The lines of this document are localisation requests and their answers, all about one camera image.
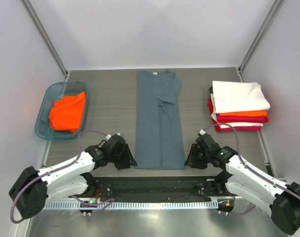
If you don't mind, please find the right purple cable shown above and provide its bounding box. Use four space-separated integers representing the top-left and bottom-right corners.
204 122 300 228

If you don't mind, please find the magenta folded t-shirt bottom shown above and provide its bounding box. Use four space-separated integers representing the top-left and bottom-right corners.
220 126 262 132

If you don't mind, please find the white folded t-shirt lower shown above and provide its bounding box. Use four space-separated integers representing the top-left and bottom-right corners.
219 122 263 128

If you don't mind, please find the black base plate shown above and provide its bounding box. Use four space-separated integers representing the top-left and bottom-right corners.
95 176 231 201

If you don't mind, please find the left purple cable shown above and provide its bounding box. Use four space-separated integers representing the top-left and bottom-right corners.
10 130 116 224

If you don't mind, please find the orange t-shirt in basket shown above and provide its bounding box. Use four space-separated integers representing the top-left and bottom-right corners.
48 91 86 133

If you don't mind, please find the white folded t-shirt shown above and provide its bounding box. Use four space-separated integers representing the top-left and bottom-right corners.
212 81 270 114
219 122 263 128

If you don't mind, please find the aluminium frame post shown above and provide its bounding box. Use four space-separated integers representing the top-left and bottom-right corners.
237 0 285 74
21 0 69 78

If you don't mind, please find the right aluminium frame post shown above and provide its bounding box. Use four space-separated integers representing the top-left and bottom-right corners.
237 0 285 74

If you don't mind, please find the purple cable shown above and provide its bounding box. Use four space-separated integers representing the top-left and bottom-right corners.
204 122 300 228
10 130 116 224

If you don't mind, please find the left aluminium frame post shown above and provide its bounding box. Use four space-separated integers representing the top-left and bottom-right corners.
21 0 69 78

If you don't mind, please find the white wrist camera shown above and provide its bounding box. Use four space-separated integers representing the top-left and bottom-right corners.
198 129 206 136
105 133 123 140

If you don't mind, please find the blue-grey t-shirt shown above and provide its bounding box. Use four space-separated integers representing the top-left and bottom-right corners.
135 70 185 170

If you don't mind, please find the teal plastic basket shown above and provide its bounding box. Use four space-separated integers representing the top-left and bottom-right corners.
35 81 90 141

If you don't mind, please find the slotted cable duct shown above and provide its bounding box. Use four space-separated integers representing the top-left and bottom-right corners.
43 199 219 211

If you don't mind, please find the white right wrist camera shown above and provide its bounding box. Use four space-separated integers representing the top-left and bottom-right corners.
198 129 206 136

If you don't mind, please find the pink folded t-shirt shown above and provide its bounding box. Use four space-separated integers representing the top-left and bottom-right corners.
217 116 269 123

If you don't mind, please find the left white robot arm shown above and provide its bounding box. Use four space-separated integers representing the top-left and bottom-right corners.
8 134 137 224

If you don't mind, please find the red folded t-shirt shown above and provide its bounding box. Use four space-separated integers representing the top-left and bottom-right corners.
208 98 221 132

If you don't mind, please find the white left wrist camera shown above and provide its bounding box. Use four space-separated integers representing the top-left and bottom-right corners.
105 133 123 140

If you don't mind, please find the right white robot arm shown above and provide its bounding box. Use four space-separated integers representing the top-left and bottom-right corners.
185 133 300 235

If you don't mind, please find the orange folded t-shirt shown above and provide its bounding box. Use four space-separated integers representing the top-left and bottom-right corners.
219 111 267 117

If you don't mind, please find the white folded t-shirt top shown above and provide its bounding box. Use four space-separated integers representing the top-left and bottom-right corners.
212 81 270 114

